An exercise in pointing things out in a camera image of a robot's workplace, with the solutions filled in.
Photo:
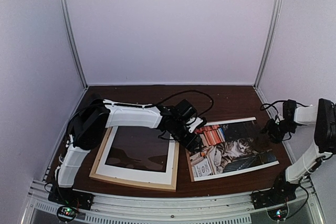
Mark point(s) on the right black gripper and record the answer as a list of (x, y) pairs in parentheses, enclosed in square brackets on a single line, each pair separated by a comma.
[(269, 127)]

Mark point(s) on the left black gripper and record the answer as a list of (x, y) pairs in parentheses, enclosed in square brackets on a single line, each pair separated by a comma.
[(191, 147)]

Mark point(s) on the cat photo print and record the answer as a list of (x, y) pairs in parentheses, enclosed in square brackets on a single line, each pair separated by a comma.
[(229, 148)]

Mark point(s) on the white mat board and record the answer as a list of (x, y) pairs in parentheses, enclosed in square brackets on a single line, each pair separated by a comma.
[(136, 172)]

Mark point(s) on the light wooden picture frame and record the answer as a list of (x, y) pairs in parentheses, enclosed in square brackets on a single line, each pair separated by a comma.
[(162, 184)]

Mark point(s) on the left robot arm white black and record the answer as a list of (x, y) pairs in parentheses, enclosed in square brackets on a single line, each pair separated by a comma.
[(86, 128)]

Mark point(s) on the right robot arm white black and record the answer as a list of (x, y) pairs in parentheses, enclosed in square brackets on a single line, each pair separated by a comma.
[(315, 125)]

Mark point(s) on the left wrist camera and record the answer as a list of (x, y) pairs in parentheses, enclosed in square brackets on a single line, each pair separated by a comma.
[(195, 123)]

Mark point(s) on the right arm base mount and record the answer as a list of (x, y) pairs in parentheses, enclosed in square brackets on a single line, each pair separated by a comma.
[(269, 198)]

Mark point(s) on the aluminium front rail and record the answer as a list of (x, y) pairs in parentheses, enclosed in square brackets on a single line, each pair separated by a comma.
[(232, 208)]

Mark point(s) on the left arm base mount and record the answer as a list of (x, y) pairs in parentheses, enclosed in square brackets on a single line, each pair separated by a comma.
[(75, 199)]

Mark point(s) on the right aluminium corner post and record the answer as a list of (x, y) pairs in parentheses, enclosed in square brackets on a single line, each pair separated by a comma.
[(269, 40)]

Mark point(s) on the aluminium corner post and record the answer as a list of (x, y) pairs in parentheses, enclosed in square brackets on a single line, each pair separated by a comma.
[(72, 43), (269, 40)]

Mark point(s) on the left aluminium corner post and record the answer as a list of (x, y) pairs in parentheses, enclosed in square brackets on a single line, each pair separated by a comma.
[(72, 43)]

